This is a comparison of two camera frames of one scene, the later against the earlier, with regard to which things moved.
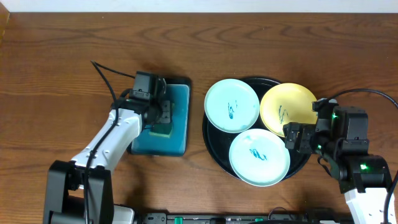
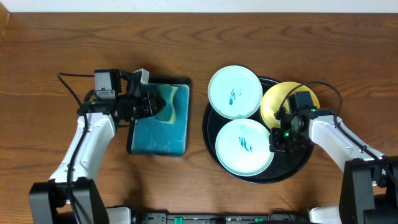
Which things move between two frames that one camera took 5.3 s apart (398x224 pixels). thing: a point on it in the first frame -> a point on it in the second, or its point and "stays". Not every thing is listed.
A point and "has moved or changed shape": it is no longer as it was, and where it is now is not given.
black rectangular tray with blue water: x=178 y=91 stays
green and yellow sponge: x=163 y=129 has moved or changed shape
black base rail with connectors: x=242 y=218 stays
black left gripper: x=166 y=111 -> x=149 y=104
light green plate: x=259 y=157 has moved or changed shape
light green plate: x=231 y=106 has moved or changed shape
